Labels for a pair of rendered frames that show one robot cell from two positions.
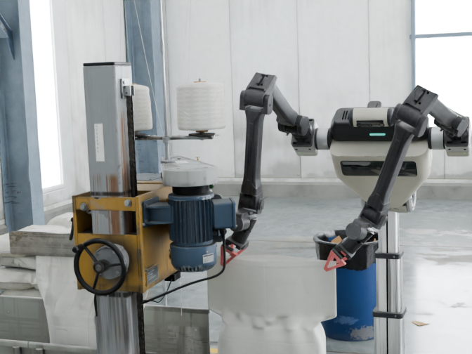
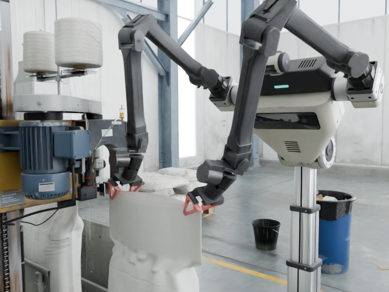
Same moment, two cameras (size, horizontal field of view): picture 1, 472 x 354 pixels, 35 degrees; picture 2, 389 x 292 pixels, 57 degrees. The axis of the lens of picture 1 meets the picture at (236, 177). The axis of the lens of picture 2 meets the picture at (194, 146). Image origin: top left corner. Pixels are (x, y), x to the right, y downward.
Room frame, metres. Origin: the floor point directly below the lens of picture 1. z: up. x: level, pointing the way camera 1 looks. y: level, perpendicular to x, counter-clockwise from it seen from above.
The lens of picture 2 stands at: (1.49, -0.73, 1.34)
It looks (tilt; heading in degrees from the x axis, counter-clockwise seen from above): 4 degrees down; 20
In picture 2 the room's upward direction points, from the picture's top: straight up
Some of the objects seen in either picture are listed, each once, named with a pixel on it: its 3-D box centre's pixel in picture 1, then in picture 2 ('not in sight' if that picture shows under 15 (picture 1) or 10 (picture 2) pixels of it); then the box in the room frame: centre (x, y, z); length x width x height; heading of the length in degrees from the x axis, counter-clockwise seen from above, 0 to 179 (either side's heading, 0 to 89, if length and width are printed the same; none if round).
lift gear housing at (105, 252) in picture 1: (110, 260); not in sight; (2.36, 0.41, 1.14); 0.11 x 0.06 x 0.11; 71
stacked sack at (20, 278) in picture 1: (30, 270); not in sight; (5.63, 1.59, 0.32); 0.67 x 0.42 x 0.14; 165
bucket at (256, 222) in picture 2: not in sight; (265, 234); (5.20, -0.15, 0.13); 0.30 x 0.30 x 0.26
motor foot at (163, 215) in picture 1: (163, 212); (21, 139); (2.43, 0.24, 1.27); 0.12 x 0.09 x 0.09; 161
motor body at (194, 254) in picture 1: (192, 230); (45, 159); (2.44, 0.15, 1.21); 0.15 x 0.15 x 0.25
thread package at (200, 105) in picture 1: (200, 106); (79, 44); (2.58, 0.11, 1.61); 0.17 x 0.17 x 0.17
